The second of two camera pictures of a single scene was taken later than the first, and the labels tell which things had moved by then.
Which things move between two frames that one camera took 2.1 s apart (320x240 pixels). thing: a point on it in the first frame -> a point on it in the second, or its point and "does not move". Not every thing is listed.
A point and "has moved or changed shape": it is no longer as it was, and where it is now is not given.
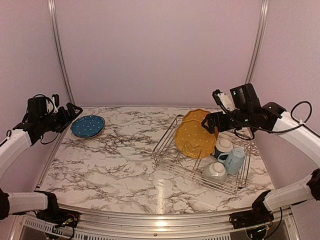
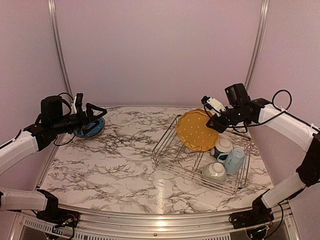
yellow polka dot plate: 193,140 has moved or changed shape
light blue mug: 235,161 does not move
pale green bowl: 215,172 does not move
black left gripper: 66,120 -> 84,122
